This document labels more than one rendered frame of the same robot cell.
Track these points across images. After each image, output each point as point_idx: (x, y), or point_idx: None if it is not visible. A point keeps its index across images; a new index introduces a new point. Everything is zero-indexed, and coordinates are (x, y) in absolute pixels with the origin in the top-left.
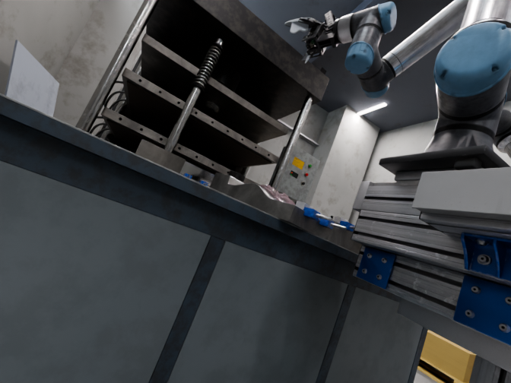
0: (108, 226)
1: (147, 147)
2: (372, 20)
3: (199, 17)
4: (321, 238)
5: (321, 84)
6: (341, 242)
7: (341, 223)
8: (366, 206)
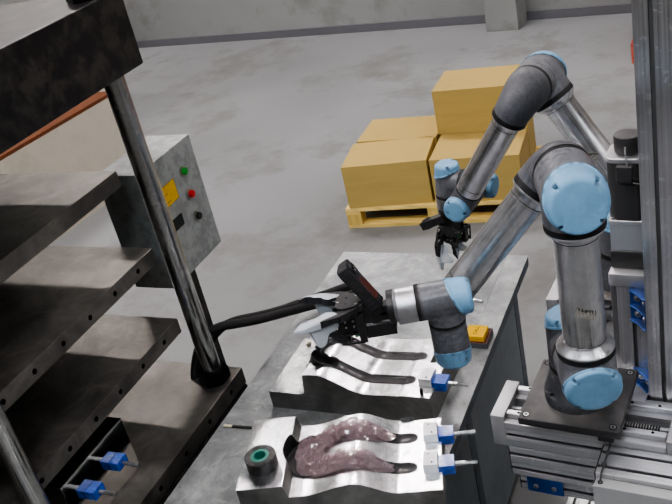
0: None
1: None
2: (455, 321)
3: None
4: (450, 451)
5: (119, 28)
6: (442, 399)
7: (435, 385)
8: (513, 443)
